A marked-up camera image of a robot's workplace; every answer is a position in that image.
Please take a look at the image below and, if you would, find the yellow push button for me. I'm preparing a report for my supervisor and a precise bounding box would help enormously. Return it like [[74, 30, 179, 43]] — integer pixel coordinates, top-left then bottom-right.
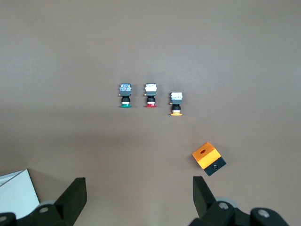
[[168, 91, 184, 117]]

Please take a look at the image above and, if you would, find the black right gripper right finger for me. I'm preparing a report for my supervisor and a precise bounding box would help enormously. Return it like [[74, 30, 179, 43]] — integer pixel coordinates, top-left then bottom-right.
[[188, 176, 289, 226]]

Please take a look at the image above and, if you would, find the green push button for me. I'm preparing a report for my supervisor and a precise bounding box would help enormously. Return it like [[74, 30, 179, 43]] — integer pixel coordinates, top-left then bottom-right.
[[118, 82, 133, 109]]

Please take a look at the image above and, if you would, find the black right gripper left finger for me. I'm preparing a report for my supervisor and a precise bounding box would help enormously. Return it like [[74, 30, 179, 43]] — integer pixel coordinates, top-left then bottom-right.
[[0, 177, 88, 226]]

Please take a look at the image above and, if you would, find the orange and black button box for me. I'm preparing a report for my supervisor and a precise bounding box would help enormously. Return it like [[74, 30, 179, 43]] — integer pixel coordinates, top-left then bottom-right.
[[191, 141, 227, 177]]

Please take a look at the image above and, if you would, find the red push button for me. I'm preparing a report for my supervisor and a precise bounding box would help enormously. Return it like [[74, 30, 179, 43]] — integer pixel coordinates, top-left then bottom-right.
[[143, 82, 158, 109]]

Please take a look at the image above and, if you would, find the white drawer cabinet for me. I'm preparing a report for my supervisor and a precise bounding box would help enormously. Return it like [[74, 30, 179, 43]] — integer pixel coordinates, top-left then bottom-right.
[[0, 168, 40, 218]]

